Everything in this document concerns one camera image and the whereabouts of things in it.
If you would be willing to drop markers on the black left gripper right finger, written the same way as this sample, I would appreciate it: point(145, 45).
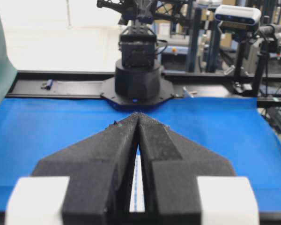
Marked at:
point(188, 184)

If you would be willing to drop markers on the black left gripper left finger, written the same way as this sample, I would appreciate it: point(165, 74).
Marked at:
point(87, 183)

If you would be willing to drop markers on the blue white striped towel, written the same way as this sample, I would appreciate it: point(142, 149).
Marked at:
point(137, 202)

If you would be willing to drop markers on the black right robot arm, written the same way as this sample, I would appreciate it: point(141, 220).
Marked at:
point(137, 73)

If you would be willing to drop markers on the blue table cloth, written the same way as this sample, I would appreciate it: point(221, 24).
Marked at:
point(33, 128)

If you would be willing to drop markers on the blue metal clamp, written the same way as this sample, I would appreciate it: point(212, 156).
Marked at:
point(47, 85)

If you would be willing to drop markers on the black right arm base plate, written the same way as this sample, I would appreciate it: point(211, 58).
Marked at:
point(137, 96)

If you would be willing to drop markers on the black table edge rail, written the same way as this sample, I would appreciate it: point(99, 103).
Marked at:
point(87, 85)

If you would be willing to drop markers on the black camera tripod stand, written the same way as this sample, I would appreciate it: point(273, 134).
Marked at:
point(271, 43)

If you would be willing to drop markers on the white blue depth camera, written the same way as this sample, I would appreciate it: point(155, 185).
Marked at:
point(237, 14)

